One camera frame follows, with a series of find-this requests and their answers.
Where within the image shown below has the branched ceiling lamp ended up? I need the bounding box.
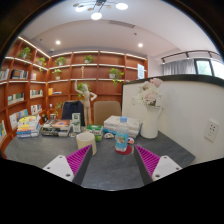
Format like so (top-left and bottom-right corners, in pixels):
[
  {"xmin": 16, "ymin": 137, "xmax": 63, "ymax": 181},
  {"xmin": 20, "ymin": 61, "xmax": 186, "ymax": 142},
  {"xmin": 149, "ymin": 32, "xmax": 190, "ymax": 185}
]
[{"xmin": 72, "ymin": 0, "xmax": 129, "ymax": 21}]

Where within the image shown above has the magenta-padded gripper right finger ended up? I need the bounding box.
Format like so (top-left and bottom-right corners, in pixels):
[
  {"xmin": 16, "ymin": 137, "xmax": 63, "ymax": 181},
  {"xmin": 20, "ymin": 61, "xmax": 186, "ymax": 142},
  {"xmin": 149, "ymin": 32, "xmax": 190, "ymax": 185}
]
[{"xmin": 133, "ymin": 144, "xmax": 183, "ymax": 186}]

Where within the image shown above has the tall white green carton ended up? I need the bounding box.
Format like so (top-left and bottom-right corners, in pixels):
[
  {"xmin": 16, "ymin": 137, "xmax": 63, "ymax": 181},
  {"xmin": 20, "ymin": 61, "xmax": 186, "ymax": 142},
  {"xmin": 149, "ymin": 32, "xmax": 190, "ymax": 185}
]
[{"xmin": 71, "ymin": 112, "xmax": 82, "ymax": 134}]

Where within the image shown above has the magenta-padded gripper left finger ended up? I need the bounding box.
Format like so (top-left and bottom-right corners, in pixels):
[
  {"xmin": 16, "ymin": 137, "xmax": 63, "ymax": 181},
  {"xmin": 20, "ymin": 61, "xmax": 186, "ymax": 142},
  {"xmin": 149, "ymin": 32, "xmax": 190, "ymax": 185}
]
[{"xmin": 42, "ymin": 144, "xmax": 94, "ymax": 186}]

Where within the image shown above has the stack of dark books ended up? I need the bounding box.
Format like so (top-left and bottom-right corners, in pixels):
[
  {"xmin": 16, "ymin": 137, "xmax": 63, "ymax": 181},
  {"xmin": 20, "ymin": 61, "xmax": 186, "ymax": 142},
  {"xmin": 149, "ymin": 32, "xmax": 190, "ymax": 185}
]
[{"xmin": 40, "ymin": 118, "xmax": 73, "ymax": 138}]

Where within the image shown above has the stack of colourful books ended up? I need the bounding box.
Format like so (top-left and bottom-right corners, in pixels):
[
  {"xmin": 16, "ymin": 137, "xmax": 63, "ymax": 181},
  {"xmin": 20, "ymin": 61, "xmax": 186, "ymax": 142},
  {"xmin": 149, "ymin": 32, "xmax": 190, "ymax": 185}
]
[{"xmin": 15, "ymin": 114, "xmax": 42, "ymax": 139}]

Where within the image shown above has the wooden shelf unit with books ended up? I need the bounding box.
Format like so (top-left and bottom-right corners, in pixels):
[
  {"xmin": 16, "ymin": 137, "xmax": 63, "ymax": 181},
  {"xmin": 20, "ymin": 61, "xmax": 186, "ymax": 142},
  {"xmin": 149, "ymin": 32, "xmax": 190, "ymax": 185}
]
[{"xmin": 0, "ymin": 35, "xmax": 149, "ymax": 148}]

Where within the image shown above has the small green white box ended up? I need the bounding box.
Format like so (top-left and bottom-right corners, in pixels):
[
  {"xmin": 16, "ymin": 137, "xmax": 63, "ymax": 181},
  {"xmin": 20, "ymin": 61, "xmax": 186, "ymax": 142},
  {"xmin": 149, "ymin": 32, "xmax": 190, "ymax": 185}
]
[{"xmin": 86, "ymin": 124, "xmax": 104, "ymax": 143}]

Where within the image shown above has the white wall socket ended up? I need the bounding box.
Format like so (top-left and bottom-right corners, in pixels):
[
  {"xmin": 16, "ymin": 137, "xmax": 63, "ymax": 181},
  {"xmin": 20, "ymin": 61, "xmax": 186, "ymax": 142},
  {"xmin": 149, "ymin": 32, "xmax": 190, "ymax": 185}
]
[{"xmin": 203, "ymin": 119, "xmax": 220, "ymax": 143}]

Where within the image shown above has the wooden artist mannequin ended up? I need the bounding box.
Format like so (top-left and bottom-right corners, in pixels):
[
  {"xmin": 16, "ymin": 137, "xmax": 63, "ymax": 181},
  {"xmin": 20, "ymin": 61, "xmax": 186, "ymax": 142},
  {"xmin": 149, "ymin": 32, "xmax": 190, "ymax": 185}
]
[{"xmin": 73, "ymin": 79, "xmax": 98, "ymax": 128}]

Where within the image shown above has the cream mug with beaded handle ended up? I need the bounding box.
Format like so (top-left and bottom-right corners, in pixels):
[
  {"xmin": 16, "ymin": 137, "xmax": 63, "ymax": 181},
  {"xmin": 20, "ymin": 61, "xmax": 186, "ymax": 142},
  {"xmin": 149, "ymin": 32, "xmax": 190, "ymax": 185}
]
[{"xmin": 75, "ymin": 131, "xmax": 98, "ymax": 157}]

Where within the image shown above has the grey curtain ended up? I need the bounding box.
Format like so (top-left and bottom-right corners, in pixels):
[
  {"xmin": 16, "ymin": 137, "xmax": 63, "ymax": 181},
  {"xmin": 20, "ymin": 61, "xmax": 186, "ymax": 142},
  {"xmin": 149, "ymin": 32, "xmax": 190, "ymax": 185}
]
[{"xmin": 162, "ymin": 59, "xmax": 197, "ymax": 76}]

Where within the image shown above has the clear blue-capped water bottle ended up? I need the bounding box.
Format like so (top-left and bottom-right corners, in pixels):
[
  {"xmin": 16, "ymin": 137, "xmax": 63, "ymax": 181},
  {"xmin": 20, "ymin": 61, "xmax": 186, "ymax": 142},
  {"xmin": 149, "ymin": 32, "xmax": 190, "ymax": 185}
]
[{"xmin": 114, "ymin": 116, "xmax": 130, "ymax": 153}]

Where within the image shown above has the white vase with pink flowers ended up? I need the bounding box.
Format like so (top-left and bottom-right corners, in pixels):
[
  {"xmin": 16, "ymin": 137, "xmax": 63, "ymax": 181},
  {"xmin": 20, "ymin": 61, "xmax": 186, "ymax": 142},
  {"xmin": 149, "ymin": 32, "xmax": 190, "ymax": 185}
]
[{"xmin": 132, "ymin": 77, "xmax": 164, "ymax": 140}]

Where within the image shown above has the stack of white packs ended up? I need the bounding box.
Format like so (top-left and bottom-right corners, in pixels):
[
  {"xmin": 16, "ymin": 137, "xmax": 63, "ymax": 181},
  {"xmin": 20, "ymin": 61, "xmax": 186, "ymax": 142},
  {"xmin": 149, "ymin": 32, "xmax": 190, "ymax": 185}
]
[{"xmin": 103, "ymin": 115, "xmax": 143, "ymax": 139}]

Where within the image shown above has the dark framed window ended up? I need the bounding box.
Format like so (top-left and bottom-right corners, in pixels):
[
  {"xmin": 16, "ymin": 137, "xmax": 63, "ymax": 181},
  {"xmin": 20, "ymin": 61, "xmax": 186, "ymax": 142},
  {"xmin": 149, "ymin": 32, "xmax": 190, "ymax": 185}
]
[{"xmin": 194, "ymin": 58, "xmax": 224, "ymax": 80}]

